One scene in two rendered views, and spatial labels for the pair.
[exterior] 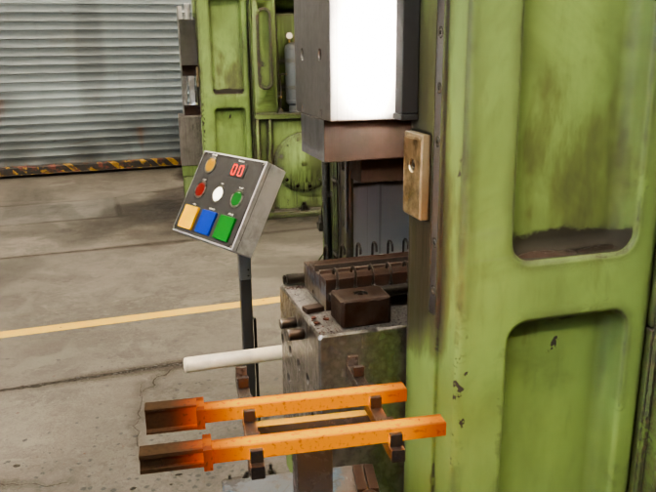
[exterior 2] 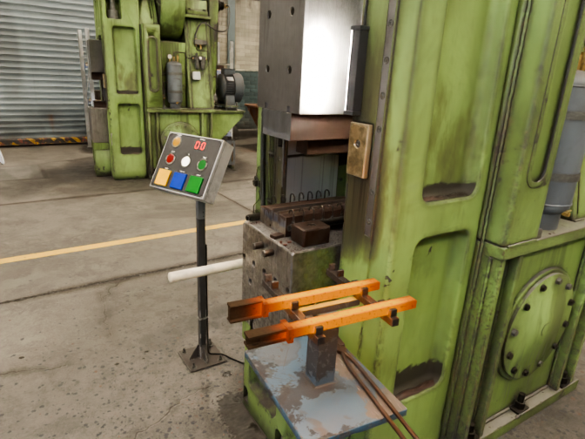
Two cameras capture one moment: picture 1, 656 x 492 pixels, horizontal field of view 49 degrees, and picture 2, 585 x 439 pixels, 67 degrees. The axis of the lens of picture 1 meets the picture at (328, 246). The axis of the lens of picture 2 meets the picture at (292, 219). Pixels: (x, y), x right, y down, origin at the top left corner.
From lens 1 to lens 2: 0.44 m
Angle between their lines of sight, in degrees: 16
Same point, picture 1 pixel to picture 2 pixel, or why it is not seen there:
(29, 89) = not seen: outside the picture
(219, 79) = (120, 84)
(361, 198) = (292, 165)
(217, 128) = (119, 117)
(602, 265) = (462, 204)
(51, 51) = not seen: outside the picture
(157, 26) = (62, 43)
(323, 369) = (293, 273)
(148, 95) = (57, 91)
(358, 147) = (309, 131)
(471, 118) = (411, 115)
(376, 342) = (323, 255)
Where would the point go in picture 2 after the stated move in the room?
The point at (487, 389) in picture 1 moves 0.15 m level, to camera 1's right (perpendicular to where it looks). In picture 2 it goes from (402, 279) to (442, 276)
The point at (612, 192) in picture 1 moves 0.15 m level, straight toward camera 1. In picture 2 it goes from (464, 162) to (476, 171)
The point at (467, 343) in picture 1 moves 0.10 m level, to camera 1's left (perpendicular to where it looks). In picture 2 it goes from (395, 253) to (366, 254)
